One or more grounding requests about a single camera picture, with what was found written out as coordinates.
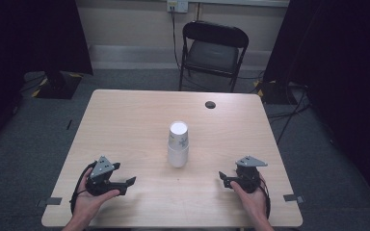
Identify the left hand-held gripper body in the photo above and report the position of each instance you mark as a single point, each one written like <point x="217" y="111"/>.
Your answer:
<point x="100" y="179"/>

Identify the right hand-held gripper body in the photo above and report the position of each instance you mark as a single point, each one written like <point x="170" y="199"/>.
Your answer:
<point x="249" y="179"/>

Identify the plain white paper cup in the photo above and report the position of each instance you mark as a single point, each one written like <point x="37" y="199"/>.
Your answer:
<point x="178" y="158"/>

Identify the printed white paper cup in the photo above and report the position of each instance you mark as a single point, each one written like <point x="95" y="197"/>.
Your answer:
<point x="178" y="134"/>

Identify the person's right hand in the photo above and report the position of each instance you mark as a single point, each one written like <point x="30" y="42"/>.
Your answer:
<point x="253" y="202"/>

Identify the person's left hand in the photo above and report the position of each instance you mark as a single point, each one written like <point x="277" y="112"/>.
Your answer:
<point x="88" y="205"/>

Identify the grey tape strip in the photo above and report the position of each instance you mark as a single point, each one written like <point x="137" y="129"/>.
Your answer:
<point x="49" y="201"/>
<point x="293" y="198"/>

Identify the small black floor strip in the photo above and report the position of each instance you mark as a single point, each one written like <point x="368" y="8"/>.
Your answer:
<point x="69" y="124"/>

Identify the black table grommet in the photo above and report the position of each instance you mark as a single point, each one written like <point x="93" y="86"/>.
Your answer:
<point x="210" y="105"/>

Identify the black stand base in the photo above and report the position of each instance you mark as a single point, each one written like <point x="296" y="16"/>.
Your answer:
<point x="58" y="85"/>
<point x="274" y="93"/>

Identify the black folding chair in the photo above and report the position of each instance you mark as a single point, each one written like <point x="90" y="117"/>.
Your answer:
<point x="212" y="54"/>

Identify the dark curtain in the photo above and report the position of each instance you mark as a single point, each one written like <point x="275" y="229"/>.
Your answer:
<point x="343" y="80"/>
<point x="29" y="48"/>

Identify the white wall socket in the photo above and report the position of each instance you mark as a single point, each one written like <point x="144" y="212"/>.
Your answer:
<point x="177" y="5"/>

